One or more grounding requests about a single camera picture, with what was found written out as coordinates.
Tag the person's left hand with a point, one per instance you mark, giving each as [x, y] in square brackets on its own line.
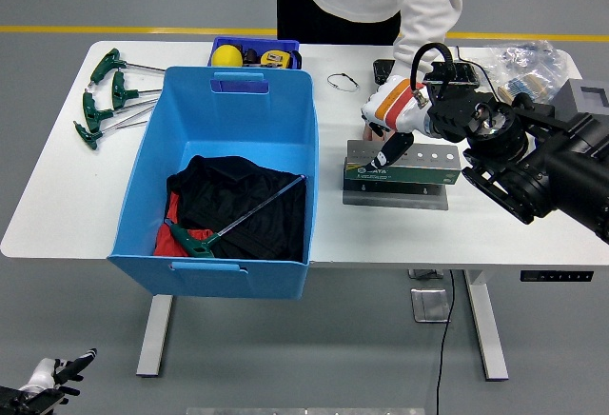
[372, 135]

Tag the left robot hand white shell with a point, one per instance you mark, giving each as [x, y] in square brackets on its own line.
[43, 374]

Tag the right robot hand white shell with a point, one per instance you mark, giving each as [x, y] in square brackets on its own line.
[397, 105]

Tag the green grey metal wrench holder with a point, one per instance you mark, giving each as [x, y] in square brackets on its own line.
[418, 174]

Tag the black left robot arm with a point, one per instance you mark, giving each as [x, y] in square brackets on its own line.
[24, 403]

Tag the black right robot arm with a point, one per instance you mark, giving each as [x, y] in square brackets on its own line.
[547, 172]

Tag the person's left forearm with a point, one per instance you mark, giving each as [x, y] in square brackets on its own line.
[418, 44]

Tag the large light blue plastic box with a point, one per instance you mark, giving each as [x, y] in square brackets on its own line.
[228, 120]

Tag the black electronics case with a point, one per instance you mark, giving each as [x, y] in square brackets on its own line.
[457, 72]

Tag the small dark blue bin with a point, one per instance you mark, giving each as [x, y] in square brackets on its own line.
[257, 43]

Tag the yellow tape measure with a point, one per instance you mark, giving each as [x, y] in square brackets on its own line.
[275, 58]

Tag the dark brown small item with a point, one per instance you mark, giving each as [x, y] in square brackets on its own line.
[250, 56]

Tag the yellow ball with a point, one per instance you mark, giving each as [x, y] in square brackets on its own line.
[226, 55]

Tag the white table leg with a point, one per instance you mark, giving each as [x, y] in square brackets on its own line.
[154, 334]
[485, 324]

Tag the taped resistor strips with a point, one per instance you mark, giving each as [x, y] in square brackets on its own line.
[523, 87]

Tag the clear plastic bag of parts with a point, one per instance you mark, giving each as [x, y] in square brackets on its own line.
[528, 60]

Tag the black cloth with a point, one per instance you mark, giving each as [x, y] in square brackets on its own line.
[223, 196]

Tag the red cloth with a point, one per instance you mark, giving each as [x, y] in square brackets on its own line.
[164, 243]

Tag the square metal floor plate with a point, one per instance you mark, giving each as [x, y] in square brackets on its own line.
[430, 305]

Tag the black table control panel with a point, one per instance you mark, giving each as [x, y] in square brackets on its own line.
[556, 275]

